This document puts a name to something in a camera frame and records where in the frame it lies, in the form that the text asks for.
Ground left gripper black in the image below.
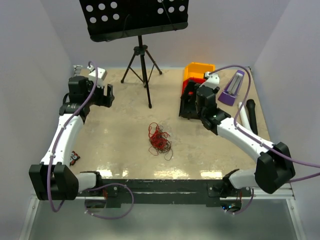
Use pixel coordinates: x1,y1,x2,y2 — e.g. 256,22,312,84
84,77,114,108

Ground black plastic bin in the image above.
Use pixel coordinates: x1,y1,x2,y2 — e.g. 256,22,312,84
179,92,199,120

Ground yellow plastic bin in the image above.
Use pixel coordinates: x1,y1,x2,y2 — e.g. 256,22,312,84
183,62,216,81

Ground red black cables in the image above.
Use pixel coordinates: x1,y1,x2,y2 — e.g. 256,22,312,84
147,122,174,162

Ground red plastic bin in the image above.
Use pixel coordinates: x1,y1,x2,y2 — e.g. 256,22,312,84
181,79,189,94

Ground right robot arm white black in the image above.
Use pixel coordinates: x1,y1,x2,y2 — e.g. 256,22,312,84
181,80,296,197

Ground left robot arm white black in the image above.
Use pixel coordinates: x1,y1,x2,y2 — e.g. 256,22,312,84
29,76,115,201

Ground purple metronome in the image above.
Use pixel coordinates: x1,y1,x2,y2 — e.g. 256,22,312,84
218,70,245,106

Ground black microphone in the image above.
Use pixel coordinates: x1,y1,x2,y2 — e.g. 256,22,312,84
246,99,258,135

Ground black music stand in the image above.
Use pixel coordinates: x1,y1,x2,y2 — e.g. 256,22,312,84
78,0,189,109

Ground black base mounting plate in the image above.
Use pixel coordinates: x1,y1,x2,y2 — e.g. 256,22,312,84
82,178,252,209

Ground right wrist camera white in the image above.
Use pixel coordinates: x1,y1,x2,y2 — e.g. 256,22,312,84
203,71,220,89

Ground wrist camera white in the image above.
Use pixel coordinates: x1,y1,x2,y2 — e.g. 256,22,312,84
203,71,220,89
87,65,107,88

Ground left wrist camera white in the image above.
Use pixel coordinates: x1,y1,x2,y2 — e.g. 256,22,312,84
87,65,107,88

